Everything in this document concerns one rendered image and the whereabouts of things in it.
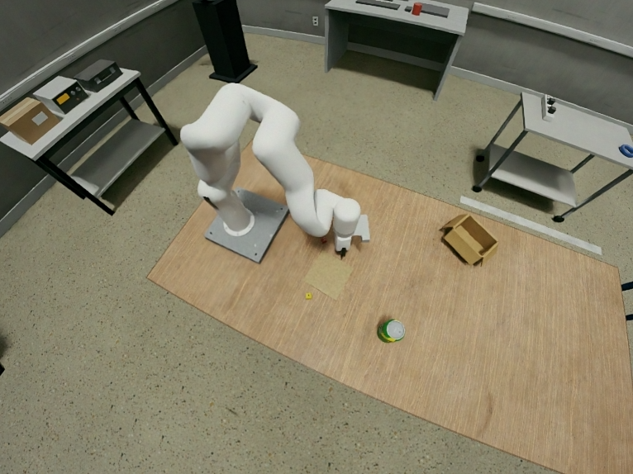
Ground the brown cardboard box with flaps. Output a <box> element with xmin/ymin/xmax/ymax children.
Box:
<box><xmin>444</xmin><ymin>214</ymin><xmax>499</xmax><ymax>267</ymax></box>

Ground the beige square mat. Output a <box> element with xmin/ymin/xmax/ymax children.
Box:
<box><xmin>303</xmin><ymin>250</ymin><xmax>354</xmax><ymax>300</ymax></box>

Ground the green drink can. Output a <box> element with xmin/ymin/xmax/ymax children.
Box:
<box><xmin>377</xmin><ymin>320</ymin><xmax>405</xmax><ymax>343</ymax></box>

